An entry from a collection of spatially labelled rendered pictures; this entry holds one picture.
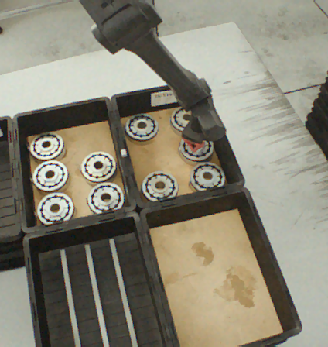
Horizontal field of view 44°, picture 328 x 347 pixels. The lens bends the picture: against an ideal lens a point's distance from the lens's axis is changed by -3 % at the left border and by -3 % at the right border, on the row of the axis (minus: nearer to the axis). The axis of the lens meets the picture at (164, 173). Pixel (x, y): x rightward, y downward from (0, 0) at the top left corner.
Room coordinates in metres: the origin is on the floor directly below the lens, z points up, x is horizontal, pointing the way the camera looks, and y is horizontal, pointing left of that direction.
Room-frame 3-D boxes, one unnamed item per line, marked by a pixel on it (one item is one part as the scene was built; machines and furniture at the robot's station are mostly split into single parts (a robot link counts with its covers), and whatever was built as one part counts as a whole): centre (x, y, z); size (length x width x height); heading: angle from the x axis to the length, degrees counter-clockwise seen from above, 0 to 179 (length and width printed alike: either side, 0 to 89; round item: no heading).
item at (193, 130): (0.73, -0.09, 0.98); 0.10 x 0.07 x 0.07; 152
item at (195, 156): (0.73, -0.10, 0.86); 0.10 x 0.10 x 0.01
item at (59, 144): (0.71, 0.36, 0.86); 0.10 x 0.10 x 0.01
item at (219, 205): (0.33, -0.14, 0.87); 0.40 x 0.30 x 0.11; 17
